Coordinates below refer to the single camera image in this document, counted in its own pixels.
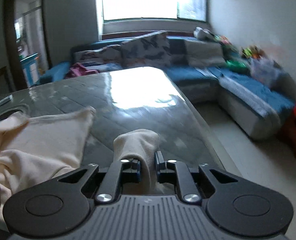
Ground cream knit garment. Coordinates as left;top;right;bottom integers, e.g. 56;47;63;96
0;107;172;225

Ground blue corner sofa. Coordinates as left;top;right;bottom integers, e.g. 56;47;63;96
38;37;294;140

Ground pink cloth on sofa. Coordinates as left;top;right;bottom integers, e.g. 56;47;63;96
65;62;99;79

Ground grey white pillow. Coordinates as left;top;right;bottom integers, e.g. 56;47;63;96
184;40;226;68

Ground butterfly print cushion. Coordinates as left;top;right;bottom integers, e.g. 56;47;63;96
121;30;171;68

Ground blue white cabinet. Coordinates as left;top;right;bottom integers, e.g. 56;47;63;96
20;53;40;87

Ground white remote control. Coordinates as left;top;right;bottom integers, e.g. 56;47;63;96
0;94;13;106

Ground clear plastic storage box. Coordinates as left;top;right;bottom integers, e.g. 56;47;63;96
250;58;284;89

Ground colourful plush toys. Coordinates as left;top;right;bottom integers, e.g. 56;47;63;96
241;46;266;60

